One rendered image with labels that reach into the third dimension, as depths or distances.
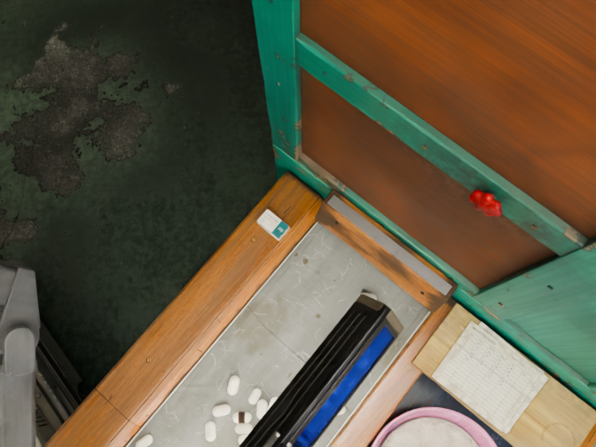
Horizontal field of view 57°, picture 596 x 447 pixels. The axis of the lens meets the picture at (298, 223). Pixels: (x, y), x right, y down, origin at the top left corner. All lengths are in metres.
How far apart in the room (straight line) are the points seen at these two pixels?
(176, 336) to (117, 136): 1.17
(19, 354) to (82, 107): 1.49
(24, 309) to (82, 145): 1.37
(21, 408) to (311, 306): 0.55
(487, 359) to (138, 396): 0.68
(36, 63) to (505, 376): 1.98
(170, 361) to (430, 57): 0.79
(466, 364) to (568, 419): 0.21
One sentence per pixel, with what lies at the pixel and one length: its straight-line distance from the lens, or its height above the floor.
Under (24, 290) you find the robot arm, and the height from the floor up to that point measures 1.10.
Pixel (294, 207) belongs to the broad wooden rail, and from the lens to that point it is 1.16.
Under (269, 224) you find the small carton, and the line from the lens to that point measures 1.13.
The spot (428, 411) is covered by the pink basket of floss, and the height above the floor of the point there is 0.76.
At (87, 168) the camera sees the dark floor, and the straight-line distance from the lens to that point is 2.16.
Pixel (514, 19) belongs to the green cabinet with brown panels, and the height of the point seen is 1.49.
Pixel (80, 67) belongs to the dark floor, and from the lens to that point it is 2.35.
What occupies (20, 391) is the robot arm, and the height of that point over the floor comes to 1.04.
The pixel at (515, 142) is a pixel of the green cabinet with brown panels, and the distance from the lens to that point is 0.62.
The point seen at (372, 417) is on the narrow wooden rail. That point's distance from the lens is 1.12.
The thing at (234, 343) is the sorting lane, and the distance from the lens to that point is 1.15.
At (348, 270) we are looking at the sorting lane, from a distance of 1.16.
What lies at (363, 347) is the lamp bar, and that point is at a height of 1.11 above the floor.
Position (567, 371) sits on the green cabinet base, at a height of 0.84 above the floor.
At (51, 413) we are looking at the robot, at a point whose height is 0.36.
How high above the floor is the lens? 1.88
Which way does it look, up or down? 75 degrees down
